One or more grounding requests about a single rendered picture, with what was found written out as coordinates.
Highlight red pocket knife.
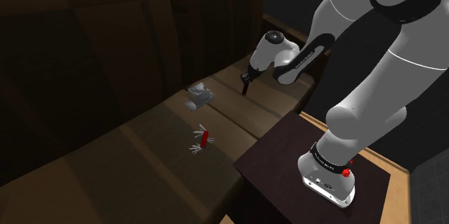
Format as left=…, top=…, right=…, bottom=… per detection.
left=189, top=123, right=215, bottom=156

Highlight dark robot stand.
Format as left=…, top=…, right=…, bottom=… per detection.
left=232, top=109, right=391, bottom=224

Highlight brown sofa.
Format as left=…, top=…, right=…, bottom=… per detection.
left=0, top=0, right=332, bottom=224

